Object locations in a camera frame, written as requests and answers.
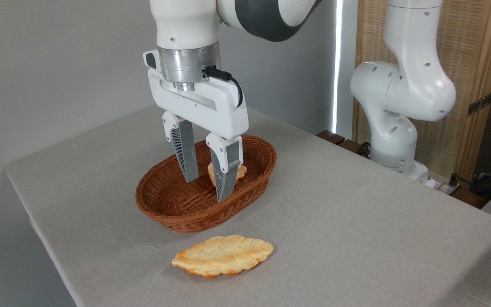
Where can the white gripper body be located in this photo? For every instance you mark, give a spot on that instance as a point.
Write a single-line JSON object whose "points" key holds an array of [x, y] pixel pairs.
{"points": [[211, 108]]}

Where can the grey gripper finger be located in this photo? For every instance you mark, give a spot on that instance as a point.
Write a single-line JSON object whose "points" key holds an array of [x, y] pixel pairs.
{"points": [[186, 153], [228, 166]]}

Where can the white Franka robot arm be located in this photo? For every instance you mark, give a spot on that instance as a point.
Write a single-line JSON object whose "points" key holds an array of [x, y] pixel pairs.
{"points": [[186, 21]]}

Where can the brown wooden block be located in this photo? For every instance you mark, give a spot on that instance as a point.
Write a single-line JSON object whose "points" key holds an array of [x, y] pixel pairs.
{"points": [[350, 146]]}

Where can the wooden rattan folding screen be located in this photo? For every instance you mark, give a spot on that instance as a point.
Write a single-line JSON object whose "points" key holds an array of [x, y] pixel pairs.
{"points": [[471, 51]]}

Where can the large flat braided bread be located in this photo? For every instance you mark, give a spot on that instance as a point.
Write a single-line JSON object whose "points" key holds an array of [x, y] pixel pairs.
{"points": [[222, 256]]}

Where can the brown woven wicker basket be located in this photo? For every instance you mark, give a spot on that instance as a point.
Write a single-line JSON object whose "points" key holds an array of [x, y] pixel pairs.
{"points": [[177, 213]]}

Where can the grey tablecloth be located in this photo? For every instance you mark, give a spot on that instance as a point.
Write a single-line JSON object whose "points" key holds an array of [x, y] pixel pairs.
{"points": [[356, 234]]}

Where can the black power plug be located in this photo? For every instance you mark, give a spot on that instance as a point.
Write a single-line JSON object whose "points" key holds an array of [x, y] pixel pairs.
{"points": [[453, 180]]}

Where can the small round bread roll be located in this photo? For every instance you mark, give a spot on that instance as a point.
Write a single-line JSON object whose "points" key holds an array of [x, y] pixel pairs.
{"points": [[241, 172]]}

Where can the dark metal hinge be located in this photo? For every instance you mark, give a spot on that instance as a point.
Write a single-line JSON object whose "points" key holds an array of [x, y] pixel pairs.
{"points": [[480, 103]]}

